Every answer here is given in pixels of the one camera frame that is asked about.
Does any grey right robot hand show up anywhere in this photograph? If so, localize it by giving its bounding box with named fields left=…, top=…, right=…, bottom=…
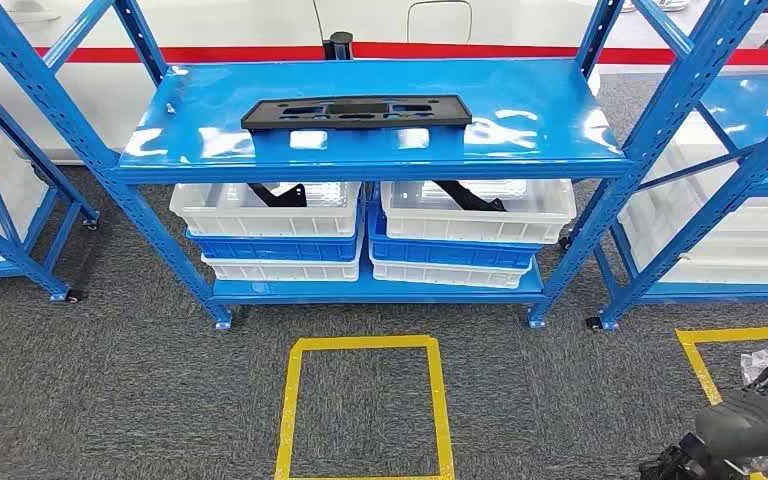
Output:
left=695, top=337, right=768, bottom=460

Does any black plastic car part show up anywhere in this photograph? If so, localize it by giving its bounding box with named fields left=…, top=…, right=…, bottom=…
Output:
left=240, top=94, right=473, bottom=132

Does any blue metal shelf rack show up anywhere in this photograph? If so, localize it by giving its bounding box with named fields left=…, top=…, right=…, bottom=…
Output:
left=585, top=0, right=768, bottom=333
left=0, top=0, right=768, bottom=331
left=0, top=59, right=102, bottom=304

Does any yellow floor tape square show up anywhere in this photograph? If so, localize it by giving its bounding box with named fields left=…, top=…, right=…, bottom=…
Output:
left=675, top=324, right=768, bottom=480
left=274, top=335, right=456, bottom=480

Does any black bracket part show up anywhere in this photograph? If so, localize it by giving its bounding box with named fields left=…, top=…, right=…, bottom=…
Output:
left=246, top=182, right=309, bottom=209
left=432, top=179, right=509, bottom=214

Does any black cylindrical post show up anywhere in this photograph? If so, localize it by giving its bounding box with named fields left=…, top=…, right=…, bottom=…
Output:
left=322, top=31, right=355, bottom=62

